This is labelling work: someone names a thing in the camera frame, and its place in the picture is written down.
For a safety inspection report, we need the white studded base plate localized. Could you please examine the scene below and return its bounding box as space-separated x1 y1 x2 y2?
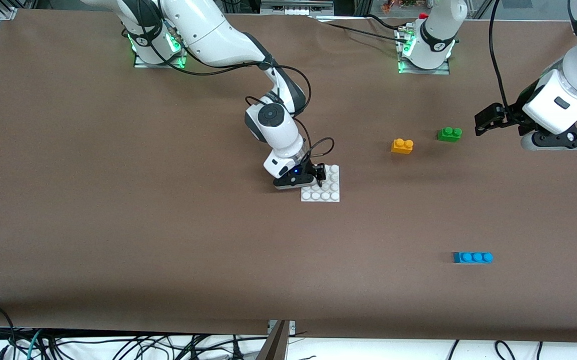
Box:
300 164 341 203

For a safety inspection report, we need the green two-stud block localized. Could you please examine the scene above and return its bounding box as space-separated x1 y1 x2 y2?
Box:
437 126 463 143

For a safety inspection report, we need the blue three-stud block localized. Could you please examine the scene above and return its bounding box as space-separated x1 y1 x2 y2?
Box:
452 251 494 265

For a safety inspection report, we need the brown table cover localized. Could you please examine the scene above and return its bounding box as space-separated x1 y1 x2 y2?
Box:
0 10 577 344

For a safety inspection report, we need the colourful background item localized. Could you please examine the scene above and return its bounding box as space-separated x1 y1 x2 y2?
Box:
380 0 420 13

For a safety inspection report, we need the grey box behind table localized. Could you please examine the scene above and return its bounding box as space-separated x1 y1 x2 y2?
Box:
259 0 337 16

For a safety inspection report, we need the aluminium profile beam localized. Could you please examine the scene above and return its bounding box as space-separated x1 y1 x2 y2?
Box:
255 320 292 360

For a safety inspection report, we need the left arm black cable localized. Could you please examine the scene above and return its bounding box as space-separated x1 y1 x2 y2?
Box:
488 0 512 110

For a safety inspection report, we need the black cable across table cover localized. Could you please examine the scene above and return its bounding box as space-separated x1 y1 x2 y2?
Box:
312 14 410 42

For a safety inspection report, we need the small metal table bracket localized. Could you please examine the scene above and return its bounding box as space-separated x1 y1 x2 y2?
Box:
267 319 297 335

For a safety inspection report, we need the teal floor cable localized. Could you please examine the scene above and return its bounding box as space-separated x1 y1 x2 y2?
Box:
25 328 45 360

